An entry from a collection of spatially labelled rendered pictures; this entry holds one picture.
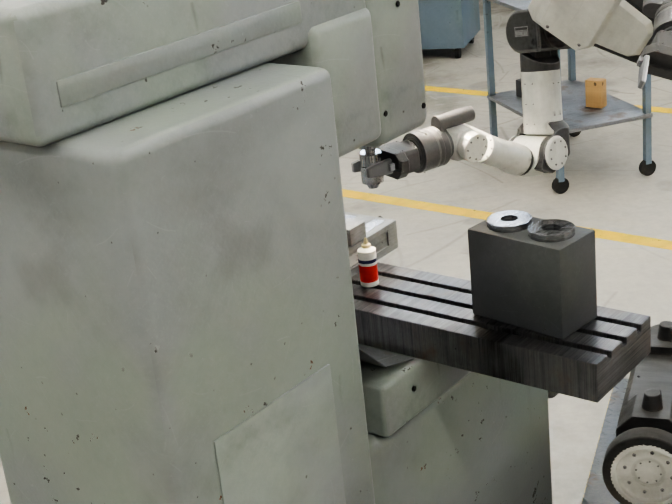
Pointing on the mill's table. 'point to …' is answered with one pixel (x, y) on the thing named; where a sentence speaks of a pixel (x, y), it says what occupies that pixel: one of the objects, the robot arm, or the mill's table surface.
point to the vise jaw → (356, 231)
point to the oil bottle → (368, 265)
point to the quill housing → (398, 67)
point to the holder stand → (533, 272)
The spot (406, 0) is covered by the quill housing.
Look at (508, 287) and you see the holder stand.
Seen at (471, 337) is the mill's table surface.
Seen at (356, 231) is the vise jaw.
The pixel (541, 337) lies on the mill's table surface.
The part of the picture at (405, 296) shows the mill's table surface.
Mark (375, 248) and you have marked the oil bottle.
